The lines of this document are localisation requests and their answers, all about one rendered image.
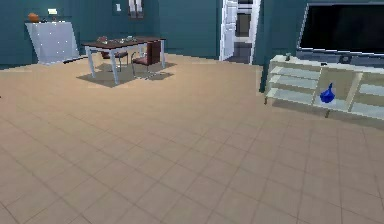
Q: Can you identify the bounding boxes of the cream television shelf stand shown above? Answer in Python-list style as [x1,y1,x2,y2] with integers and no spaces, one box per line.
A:
[264,54,384,122]

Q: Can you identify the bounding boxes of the brown dining table white legs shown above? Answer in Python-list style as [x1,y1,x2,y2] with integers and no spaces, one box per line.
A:
[81,35,167,86]

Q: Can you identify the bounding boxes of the black television set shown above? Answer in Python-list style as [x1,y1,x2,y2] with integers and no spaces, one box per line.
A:
[295,2,384,66]

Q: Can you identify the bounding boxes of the blue vase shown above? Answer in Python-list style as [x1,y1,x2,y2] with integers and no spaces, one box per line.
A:
[319,82,336,104]

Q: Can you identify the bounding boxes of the white room door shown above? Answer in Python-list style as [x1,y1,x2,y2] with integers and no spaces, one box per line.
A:
[219,0,240,62]

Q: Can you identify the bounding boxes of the framed wall picture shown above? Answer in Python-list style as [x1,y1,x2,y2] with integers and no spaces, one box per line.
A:
[128,0,145,19]

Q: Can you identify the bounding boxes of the white cabinet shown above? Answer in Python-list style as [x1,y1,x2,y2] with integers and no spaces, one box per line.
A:
[24,21,81,65]

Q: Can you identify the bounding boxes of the dark red chair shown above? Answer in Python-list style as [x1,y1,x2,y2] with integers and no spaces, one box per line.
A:
[130,40,162,78]
[100,50,129,73]

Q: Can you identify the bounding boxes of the dishes on table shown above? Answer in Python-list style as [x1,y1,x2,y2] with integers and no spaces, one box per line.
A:
[96,35,138,46]

